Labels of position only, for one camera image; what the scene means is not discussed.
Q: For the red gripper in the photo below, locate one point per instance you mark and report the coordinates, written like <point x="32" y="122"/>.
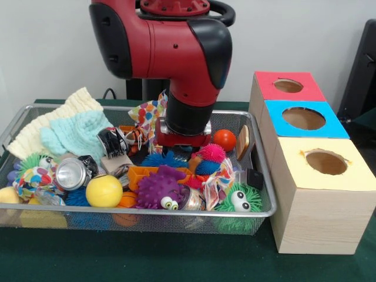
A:
<point x="182" y="139"/>

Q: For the polka dot paper napkin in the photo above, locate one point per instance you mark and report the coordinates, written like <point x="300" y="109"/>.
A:
<point x="147" y="113"/>

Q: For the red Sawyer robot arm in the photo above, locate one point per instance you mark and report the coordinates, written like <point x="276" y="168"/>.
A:
<point x="164" y="44"/>

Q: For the wooden three-hole box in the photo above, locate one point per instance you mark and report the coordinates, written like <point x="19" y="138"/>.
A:
<point x="317" y="220"/>

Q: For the blue spiky ball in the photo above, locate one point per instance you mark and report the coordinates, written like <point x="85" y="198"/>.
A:
<point x="158" y="160"/>

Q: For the purple spiky toy with eyes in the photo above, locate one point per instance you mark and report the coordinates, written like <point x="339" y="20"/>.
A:
<point x="155" y="188"/>

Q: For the red rubber ball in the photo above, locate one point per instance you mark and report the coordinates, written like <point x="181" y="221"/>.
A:
<point x="224" y="140"/>

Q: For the crushed black can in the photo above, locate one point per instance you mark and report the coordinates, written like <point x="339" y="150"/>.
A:
<point x="113" y="142"/>

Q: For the yellow smiley ball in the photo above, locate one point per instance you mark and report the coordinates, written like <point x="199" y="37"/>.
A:
<point x="103" y="191"/>

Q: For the green spiky toy with eyes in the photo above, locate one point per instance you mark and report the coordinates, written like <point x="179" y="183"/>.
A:
<point x="252" y="195"/>

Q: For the mint green cloth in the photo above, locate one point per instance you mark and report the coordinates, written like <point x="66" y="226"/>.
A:
<point x="79" y="132"/>

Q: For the crushed silver can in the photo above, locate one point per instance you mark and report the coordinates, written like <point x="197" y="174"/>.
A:
<point x="70" y="173"/>

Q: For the dark green tablecloth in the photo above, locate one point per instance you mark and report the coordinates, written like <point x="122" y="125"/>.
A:
<point x="367" y="123"/>
<point x="176" y="258"/>

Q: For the cream knitted cloth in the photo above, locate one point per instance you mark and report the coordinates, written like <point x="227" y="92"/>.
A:
<point x="29" y="135"/>

